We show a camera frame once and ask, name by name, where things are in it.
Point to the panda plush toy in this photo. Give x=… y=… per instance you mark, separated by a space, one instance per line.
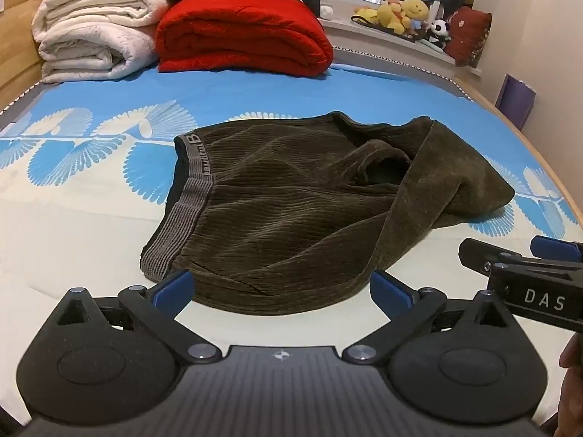
x=438 y=28

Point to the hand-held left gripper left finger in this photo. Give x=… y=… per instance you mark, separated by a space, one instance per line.
x=175 y=290

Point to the purple box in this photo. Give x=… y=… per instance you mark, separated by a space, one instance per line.
x=514 y=100

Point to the yellow round plush toy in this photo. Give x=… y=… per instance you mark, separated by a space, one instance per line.
x=415 y=9

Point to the red cushion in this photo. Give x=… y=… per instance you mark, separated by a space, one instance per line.
x=469 y=36

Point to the red folded blanket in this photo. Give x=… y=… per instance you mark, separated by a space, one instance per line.
x=246 y=36

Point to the yellow bear plush toy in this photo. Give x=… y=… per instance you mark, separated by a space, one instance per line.
x=392 y=12

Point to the white folded blanket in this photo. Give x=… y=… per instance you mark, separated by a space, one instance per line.
x=91 y=32

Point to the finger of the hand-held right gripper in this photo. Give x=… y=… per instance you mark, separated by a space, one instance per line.
x=558 y=249
x=483 y=251

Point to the small white plush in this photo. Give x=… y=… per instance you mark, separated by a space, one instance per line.
x=326 y=10

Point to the blue printed bed sheet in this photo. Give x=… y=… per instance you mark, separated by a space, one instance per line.
x=91 y=218

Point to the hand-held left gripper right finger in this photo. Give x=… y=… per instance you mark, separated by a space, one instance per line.
x=387 y=292

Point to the small yellow plush toy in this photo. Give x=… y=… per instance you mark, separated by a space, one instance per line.
x=365 y=14

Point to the person's right hand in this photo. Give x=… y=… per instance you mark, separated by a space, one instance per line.
x=571 y=373

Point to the grey window sill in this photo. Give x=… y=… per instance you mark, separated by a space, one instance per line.
x=378 y=38

